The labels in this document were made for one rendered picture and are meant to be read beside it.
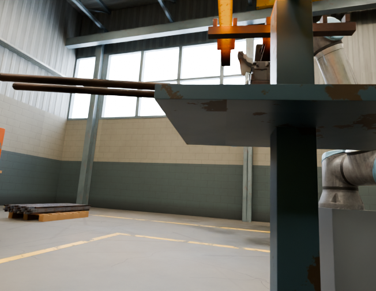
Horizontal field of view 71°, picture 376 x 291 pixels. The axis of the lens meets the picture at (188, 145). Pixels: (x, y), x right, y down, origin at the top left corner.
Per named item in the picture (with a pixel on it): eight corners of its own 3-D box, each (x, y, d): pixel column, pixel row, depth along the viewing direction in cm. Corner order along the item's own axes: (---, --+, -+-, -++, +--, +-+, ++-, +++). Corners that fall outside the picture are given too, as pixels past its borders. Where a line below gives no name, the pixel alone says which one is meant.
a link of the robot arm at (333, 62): (373, 179, 120) (317, 30, 126) (415, 178, 104) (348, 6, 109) (349, 190, 116) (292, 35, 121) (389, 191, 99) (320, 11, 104)
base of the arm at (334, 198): (311, 206, 133) (310, 186, 135) (347, 208, 134) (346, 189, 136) (333, 208, 115) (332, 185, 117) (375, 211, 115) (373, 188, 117)
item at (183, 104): (186, 144, 62) (187, 136, 62) (371, 150, 56) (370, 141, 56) (153, 99, 32) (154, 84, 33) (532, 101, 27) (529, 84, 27)
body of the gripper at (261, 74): (275, 85, 76) (269, 100, 88) (275, 58, 78) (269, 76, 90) (249, 85, 77) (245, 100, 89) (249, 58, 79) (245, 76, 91)
